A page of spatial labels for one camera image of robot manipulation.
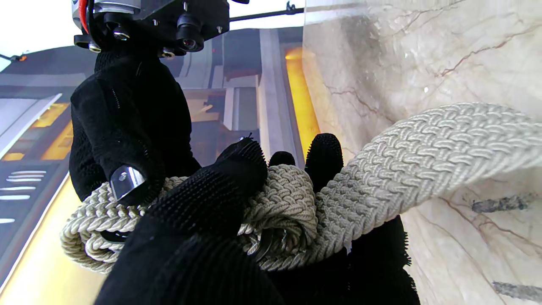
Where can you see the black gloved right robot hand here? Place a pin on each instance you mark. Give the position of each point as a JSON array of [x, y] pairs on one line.
[[127, 127]]

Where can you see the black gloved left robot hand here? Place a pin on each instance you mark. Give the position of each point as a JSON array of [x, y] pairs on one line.
[[190, 245]]

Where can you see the pale beige webbing belt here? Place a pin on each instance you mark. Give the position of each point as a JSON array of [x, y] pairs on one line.
[[423, 161]]

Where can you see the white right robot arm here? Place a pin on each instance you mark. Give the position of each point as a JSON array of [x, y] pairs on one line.
[[106, 12]]

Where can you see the grey counter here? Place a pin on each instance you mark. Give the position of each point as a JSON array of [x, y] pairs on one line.
[[271, 106]]

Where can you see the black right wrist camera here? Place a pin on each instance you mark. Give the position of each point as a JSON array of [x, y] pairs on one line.
[[190, 21]]

